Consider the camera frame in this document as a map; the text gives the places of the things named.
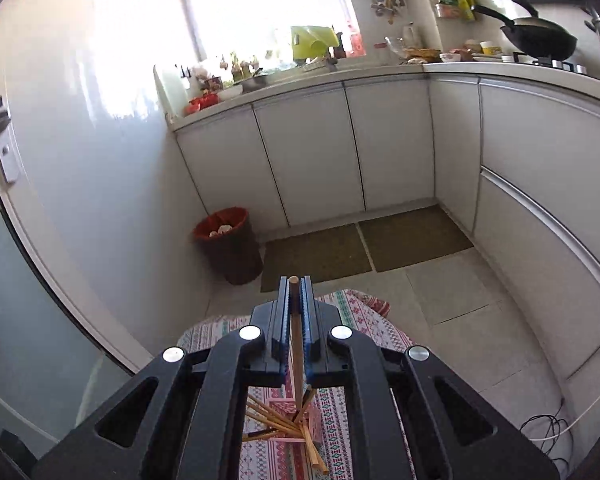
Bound black wok pan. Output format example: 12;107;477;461
471;0;577;61

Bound olive floor mat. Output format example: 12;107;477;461
260;224;372;292
360;206;472;272

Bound green dish rack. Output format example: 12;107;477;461
291;26;339;60

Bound left olive floor mat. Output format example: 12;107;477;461
260;224;372;292

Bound embroidered patterned tablecloth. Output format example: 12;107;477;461
176;288;416;480

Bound white cable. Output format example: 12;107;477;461
524;381;600;443

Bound right olive floor mat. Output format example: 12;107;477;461
360;206;472;272

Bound silver door handle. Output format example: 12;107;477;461
0;96;21;184

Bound red lined trash bin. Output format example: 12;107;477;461
192;207;263;285

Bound black cable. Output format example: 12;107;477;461
518;398;577;466

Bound pink perforated utensil holder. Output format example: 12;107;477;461
272;411;323;446

